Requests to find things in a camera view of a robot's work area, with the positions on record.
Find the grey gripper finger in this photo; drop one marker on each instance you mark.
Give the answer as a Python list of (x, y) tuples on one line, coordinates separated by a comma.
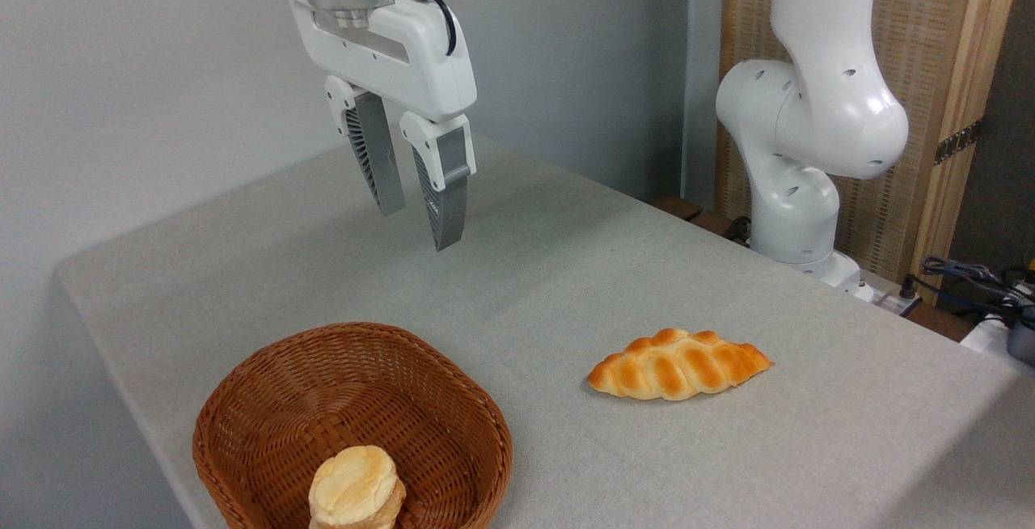
[(373, 149), (446, 189)]

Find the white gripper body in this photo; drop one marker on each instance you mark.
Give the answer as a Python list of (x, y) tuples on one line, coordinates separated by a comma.
[(388, 60)]

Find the braided golden bread loaf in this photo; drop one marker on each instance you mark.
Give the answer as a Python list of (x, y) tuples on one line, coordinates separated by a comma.
[(679, 367)]

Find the brown wicker basket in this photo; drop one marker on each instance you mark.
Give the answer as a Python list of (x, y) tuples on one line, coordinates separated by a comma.
[(364, 383)]

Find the round pale bread roll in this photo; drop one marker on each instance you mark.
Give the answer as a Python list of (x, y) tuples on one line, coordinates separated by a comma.
[(356, 484)]

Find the grey tablecloth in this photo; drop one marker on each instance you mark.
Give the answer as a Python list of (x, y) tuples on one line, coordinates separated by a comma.
[(647, 270)]

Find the metal screen hinge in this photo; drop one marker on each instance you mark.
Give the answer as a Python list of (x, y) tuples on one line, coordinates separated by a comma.
[(958, 141)]

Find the white box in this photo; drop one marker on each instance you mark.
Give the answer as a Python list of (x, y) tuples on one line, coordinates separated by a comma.
[(982, 335)]

